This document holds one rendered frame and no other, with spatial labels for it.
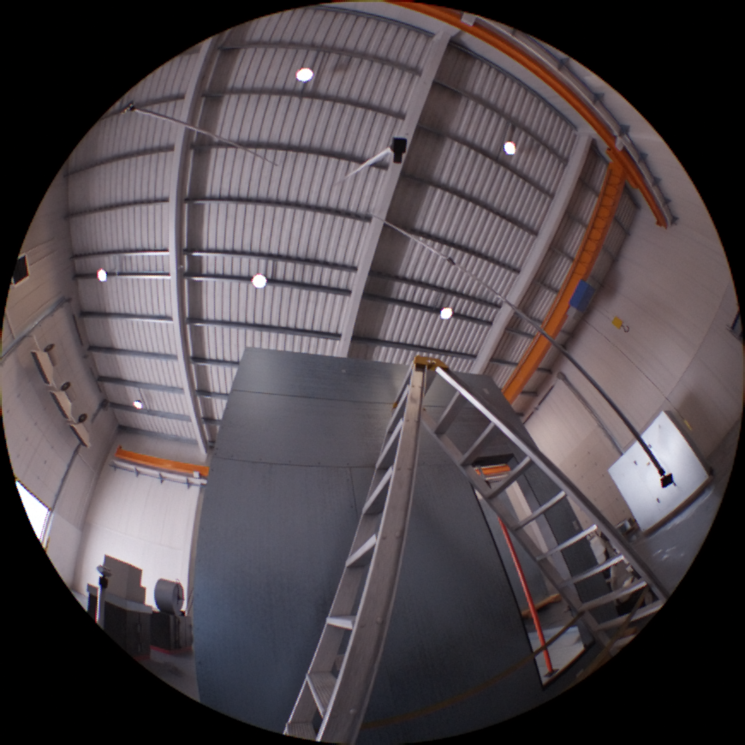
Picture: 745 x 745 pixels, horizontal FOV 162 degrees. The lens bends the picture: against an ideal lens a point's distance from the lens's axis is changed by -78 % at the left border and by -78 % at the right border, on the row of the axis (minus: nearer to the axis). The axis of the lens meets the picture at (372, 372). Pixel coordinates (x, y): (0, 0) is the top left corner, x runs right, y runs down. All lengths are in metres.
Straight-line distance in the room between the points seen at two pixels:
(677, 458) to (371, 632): 6.96
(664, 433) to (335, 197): 9.41
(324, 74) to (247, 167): 2.95
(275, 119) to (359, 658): 7.46
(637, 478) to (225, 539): 7.46
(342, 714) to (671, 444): 7.05
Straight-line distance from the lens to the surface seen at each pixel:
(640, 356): 11.98
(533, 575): 6.47
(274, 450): 1.59
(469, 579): 1.60
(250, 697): 1.41
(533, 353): 9.72
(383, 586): 0.65
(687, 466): 7.20
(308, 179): 6.82
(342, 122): 7.01
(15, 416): 9.93
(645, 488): 7.44
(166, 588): 6.30
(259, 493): 1.46
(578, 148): 9.97
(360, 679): 0.64
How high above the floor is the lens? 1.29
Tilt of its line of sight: 49 degrees up
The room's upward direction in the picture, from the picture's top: 15 degrees counter-clockwise
